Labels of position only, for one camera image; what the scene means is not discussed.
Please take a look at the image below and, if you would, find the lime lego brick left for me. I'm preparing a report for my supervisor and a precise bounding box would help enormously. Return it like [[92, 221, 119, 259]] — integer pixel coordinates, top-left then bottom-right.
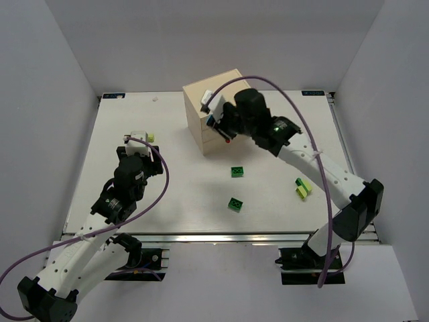
[[147, 133, 155, 143]]

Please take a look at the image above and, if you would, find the green and lime lego stack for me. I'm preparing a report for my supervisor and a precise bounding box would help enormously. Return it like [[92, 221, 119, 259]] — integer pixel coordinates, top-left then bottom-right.
[[295, 178, 312, 200]]

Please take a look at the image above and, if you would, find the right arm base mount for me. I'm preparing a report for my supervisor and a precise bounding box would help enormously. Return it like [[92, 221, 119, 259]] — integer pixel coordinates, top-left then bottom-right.
[[275, 248, 345, 286]]

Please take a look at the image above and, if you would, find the aluminium table rail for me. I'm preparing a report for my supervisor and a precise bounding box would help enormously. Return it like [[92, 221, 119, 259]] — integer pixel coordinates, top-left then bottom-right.
[[62, 231, 379, 244]]

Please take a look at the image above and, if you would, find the cream drawer, lower red knob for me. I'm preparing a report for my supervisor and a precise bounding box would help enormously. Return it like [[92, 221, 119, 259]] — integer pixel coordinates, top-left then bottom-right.
[[201, 136, 249, 156]]

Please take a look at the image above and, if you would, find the cream drawer cabinet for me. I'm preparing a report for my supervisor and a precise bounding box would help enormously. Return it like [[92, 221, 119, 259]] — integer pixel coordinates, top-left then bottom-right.
[[182, 68, 255, 156]]

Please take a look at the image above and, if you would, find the long teal lego brick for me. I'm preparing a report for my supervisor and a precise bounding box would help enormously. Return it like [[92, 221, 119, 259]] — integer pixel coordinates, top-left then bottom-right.
[[206, 115, 216, 128]]

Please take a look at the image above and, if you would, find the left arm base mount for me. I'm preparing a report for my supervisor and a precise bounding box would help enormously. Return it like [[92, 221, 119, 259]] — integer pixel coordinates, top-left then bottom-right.
[[104, 233, 169, 282]]

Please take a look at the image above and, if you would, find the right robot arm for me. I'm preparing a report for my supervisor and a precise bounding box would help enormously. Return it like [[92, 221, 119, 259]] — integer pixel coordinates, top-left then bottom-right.
[[207, 89, 384, 258]]

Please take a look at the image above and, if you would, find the green lego brick near cabinet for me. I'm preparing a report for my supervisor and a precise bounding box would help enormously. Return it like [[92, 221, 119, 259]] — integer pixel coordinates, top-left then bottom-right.
[[231, 166, 244, 178]]

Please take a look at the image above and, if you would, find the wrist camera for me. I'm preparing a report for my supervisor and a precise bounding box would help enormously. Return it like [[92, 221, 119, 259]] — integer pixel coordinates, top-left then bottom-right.
[[123, 131, 150, 157], [200, 90, 226, 123]]

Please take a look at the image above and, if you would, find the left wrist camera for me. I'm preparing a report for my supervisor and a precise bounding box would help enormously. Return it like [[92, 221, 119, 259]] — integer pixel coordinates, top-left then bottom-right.
[[123, 131, 150, 157]]

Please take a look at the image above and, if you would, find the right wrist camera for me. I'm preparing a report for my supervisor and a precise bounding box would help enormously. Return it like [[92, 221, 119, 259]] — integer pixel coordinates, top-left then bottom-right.
[[200, 90, 226, 123]]

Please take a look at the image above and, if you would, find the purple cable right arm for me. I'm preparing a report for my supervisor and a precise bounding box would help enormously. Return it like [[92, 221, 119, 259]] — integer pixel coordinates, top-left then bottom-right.
[[209, 76, 356, 288]]

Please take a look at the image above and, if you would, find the green lego brick front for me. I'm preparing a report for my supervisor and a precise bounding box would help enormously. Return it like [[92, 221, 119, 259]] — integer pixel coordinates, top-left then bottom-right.
[[227, 197, 243, 213]]

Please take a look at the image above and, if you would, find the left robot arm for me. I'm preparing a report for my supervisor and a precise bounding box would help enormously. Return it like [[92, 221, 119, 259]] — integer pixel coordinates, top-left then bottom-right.
[[17, 138, 168, 321]]

